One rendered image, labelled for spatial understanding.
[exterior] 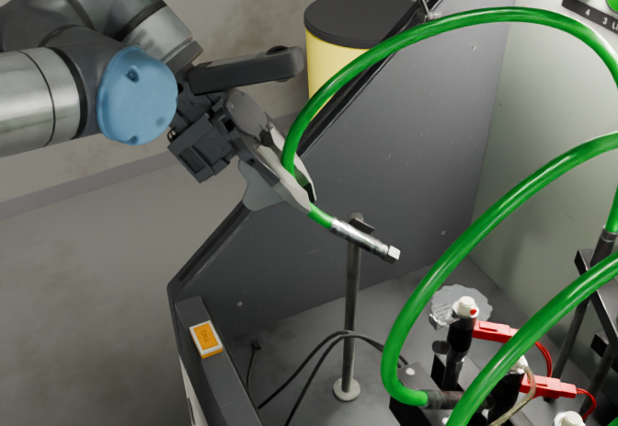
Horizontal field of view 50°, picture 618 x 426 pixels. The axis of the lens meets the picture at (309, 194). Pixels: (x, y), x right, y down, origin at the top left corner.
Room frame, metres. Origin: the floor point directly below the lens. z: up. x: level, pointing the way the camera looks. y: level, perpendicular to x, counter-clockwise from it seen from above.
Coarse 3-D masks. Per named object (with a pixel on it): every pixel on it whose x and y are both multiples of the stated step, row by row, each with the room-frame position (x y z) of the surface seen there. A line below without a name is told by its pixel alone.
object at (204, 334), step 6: (204, 324) 0.61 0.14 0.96; (198, 330) 0.60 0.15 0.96; (204, 330) 0.60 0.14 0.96; (210, 330) 0.60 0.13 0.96; (192, 336) 0.59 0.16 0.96; (198, 336) 0.59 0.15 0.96; (204, 336) 0.59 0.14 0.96; (210, 336) 0.59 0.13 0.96; (204, 342) 0.58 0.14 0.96; (210, 342) 0.58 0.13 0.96; (216, 342) 0.58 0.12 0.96; (204, 348) 0.57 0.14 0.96; (222, 348) 0.57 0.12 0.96; (204, 354) 0.56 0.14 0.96; (210, 354) 0.56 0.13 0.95
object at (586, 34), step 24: (432, 24) 0.57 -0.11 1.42; (456, 24) 0.57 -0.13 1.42; (552, 24) 0.57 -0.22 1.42; (576, 24) 0.57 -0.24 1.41; (384, 48) 0.57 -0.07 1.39; (600, 48) 0.57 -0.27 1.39; (360, 72) 0.57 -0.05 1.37; (312, 96) 0.57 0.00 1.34; (288, 144) 0.57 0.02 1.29; (288, 168) 0.56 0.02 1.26; (312, 216) 0.57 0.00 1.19
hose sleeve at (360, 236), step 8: (336, 224) 0.57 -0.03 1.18; (344, 224) 0.57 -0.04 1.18; (336, 232) 0.56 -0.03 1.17; (344, 232) 0.56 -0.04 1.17; (352, 232) 0.57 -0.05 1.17; (360, 232) 0.57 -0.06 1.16; (352, 240) 0.56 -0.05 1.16; (360, 240) 0.57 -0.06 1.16; (368, 240) 0.57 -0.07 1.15; (376, 240) 0.57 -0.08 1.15; (368, 248) 0.56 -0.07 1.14; (376, 248) 0.57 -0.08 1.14; (384, 248) 0.57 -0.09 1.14
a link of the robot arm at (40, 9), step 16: (16, 0) 0.58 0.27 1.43; (32, 0) 0.58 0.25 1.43; (48, 0) 0.58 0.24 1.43; (64, 0) 0.59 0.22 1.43; (0, 16) 0.56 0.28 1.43; (16, 16) 0.56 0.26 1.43; (32, 16) 0.55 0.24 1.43; (48, 16) 0.56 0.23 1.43; (64, 16) 0.58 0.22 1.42; (80, 16) 0.59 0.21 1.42; (0, 32) 0.54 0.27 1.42; (16, 32) 0.54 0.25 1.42; (32, 32) 0.53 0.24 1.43; (48, 32) 0.52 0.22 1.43; (0, 48) 0.53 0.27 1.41; (16, 48) 0.53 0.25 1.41; (32, 48) 0.51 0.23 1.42
